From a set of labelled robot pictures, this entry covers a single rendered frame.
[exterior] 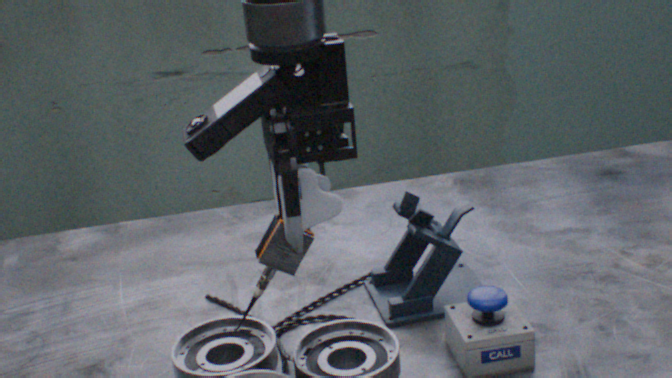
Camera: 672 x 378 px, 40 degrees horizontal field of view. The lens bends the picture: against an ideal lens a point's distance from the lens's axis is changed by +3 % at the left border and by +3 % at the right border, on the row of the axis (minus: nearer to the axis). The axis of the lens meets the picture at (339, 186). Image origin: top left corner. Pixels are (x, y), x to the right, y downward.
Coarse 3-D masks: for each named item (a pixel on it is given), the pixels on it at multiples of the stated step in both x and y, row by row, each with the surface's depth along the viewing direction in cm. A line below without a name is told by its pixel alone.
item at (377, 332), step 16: (352, 320) 94; (304, 336) 92; (320, 336) 93; (336, 336) 93; (368, 336) 93; (384, 336) 92; (336, 352) 91; (352, 352) 92; (368, 352) 90; (304, 368) 87; (336, 368) 92; (352, 368) 92; (384, 368) 86; (400, 368) 89
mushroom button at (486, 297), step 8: (480, 288) 91; (488, 288) 91; (496, 288) 91; (472, 296) 90; (480, 296) 90; (488, 296) 89; (496, 296) 89; (504, 296) 90; (472, 304) 90; (480, 304) 89; (488, 304) 89; (496, 304) 89; (504, 304) 89; (488, 312) 90
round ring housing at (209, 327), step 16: (208, 320) 96; (224, 320) 96; (240, 320) 96; (256, 320) 95; (192, 336) 95; (272, 336) 92; (176, 352) 92; (208, 352) 93; (224, 352) 94; (240, 352) 94; (272, 352) 90; (176, 368) 89; (208, 368) 90; (224, 368) 90; (256, 368) 88; (272, 368) 91
